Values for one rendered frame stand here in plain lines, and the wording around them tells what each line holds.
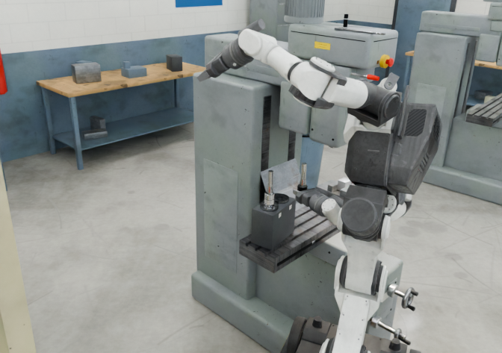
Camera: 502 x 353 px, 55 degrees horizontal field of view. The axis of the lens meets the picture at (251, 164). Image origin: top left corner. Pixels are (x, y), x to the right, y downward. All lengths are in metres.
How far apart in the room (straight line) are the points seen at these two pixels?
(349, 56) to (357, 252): 0.90
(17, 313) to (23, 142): 4.99
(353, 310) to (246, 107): 1.18
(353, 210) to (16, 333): 1.00
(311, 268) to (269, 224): 0.57
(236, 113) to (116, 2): 4.04
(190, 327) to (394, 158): 1.99
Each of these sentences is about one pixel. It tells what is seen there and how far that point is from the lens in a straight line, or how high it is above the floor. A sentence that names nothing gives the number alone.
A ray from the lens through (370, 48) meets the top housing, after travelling 2.22.
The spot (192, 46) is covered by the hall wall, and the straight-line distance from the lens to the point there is 7.23.
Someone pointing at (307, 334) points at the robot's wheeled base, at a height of 0.59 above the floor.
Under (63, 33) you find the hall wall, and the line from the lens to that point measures 6.16.
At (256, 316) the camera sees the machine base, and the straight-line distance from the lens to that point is 3.04.
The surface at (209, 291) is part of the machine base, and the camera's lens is 3.28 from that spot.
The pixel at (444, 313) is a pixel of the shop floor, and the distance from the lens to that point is 3.66.
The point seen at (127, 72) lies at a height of 0.95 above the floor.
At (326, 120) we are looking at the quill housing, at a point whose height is 1.45.
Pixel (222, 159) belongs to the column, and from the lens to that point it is 2.83.
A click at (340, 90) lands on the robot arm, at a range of 1.43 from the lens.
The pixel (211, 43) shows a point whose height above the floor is 1.72.
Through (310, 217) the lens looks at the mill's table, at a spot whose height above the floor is 0.90.
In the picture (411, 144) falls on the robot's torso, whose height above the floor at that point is 1.61.
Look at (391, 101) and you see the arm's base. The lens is 1.59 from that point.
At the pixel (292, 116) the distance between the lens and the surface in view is 2.53.
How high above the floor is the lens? 2.15
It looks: 23 degrees down
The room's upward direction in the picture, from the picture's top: 2 degrees clockwise
